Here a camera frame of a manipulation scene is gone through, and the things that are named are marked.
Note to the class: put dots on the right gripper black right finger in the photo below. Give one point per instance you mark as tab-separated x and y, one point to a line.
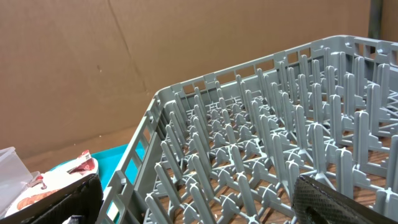
314	202

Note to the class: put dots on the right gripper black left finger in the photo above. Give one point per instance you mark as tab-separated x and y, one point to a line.
82	198

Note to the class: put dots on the pink round plate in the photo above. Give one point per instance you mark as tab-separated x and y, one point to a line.
58	179

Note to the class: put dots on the red snack wrapper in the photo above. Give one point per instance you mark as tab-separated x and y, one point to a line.
84	162

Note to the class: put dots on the orange carrot piece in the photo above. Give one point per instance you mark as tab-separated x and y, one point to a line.
33	199

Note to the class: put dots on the clear plastic waste bin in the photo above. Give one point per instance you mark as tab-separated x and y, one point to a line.
15	178

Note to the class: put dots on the teal plastic tray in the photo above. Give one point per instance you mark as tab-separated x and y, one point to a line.
107	162

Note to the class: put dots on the grey plastic dish rack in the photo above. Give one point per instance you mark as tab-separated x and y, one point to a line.
228	146

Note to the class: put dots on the dark metal post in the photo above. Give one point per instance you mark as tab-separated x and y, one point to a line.
375	19

